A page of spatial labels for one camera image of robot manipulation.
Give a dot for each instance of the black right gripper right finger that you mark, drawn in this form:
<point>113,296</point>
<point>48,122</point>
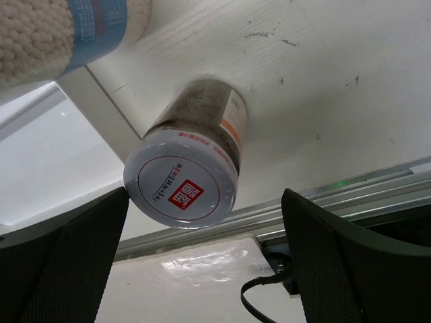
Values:
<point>347,273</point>

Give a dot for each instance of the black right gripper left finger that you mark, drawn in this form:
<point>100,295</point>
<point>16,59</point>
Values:
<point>56,270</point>

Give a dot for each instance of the white-lid pinkish spice jar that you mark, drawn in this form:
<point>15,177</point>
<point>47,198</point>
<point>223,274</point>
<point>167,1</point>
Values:
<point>185,171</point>

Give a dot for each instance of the blue-label salt shaker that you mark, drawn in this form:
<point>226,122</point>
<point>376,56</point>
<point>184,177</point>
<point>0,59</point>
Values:
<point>42,40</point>

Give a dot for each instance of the aluminium rail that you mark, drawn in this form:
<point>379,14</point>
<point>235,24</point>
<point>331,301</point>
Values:
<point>366,197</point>

